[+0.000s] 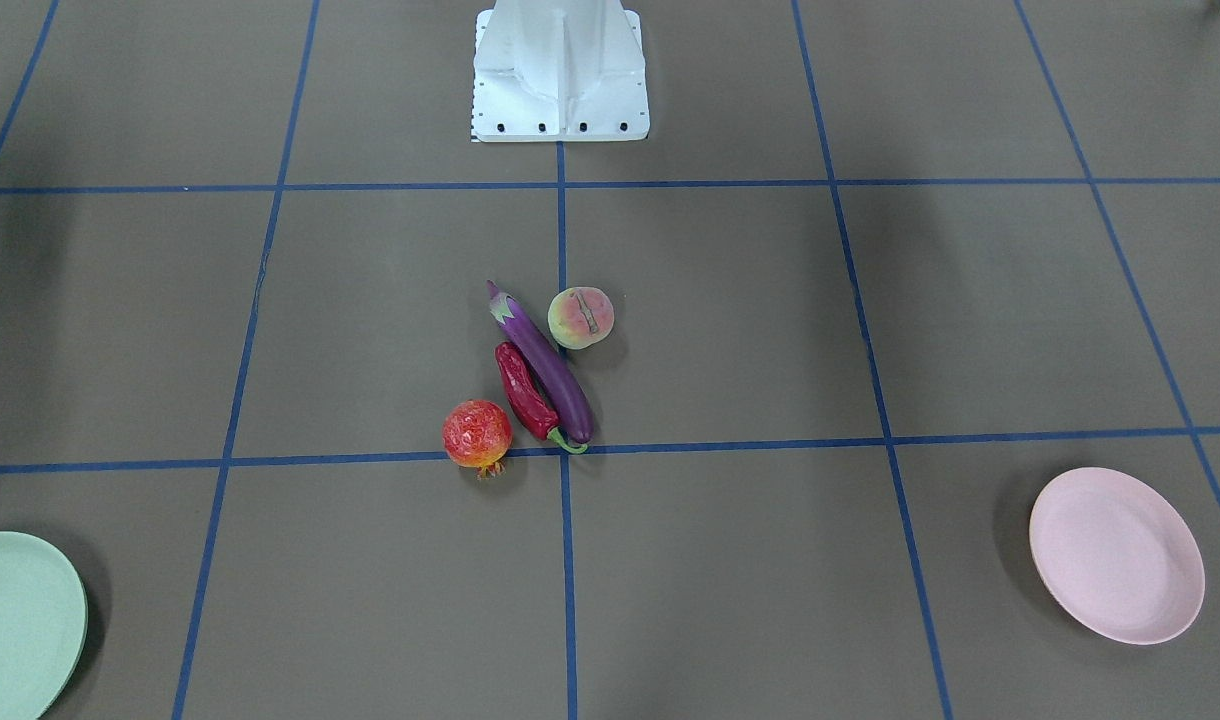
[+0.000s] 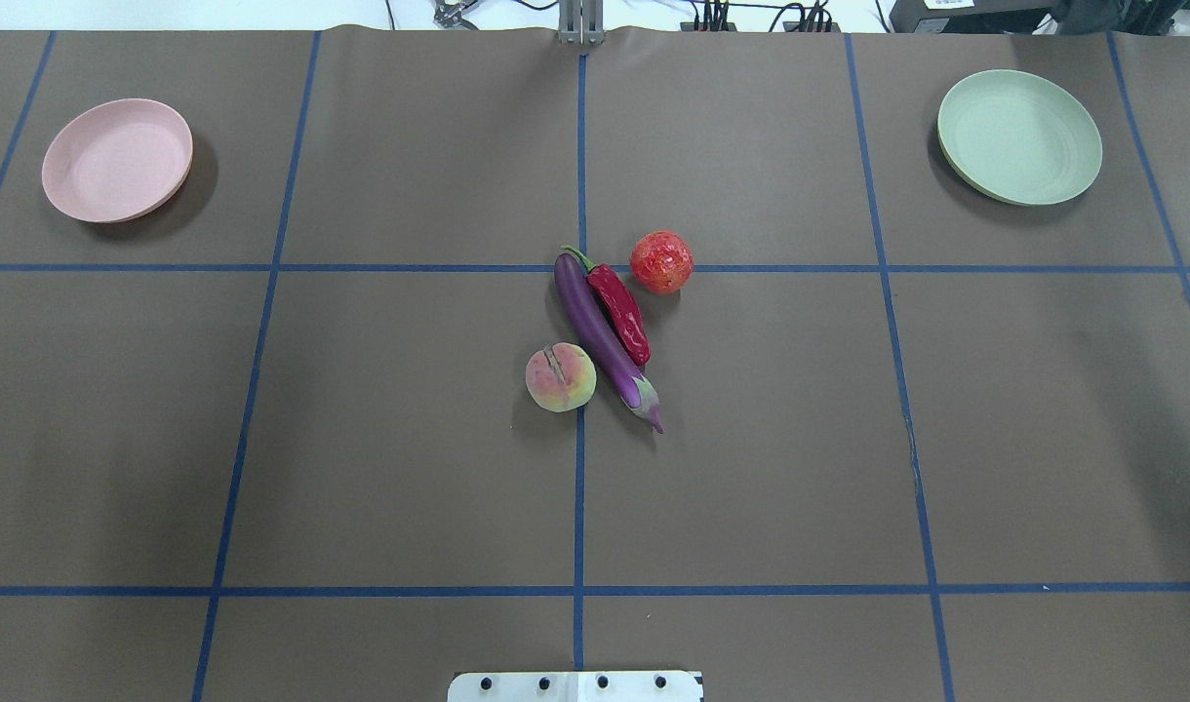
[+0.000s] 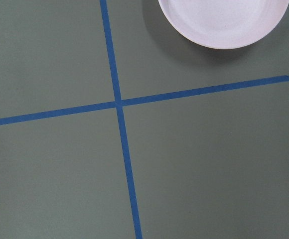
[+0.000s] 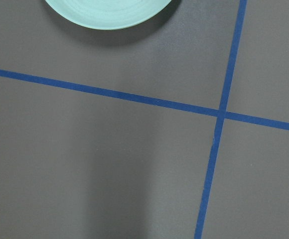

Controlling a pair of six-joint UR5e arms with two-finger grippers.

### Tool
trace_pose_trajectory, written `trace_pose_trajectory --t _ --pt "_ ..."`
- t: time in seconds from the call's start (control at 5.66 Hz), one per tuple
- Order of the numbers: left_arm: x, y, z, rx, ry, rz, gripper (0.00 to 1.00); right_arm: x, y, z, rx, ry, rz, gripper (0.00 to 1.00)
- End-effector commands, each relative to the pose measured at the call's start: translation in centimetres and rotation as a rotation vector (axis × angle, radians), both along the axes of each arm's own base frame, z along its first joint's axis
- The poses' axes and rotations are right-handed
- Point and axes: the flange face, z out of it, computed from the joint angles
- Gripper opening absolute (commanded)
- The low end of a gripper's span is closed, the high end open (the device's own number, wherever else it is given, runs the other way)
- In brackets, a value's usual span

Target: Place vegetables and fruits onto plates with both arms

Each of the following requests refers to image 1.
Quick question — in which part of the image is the peach fruit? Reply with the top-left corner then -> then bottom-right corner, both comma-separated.
547,286 -> 615,350

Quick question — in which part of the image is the purple eggplant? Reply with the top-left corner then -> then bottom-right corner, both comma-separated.
486,281 -> 595,445

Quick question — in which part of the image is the red chili pepper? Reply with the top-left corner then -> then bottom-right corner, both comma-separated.
494,340 -> 588,454

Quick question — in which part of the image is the red pomegranate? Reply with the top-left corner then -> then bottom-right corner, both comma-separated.
440,398 -> 512,480

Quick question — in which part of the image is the pink plate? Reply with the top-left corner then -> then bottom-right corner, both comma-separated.
1028,467 -> 1207,646

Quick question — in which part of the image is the green plate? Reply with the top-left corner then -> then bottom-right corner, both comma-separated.
0,530 -> 88,719

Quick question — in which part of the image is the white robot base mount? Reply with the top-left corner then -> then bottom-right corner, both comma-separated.
470,1 -> 651,143

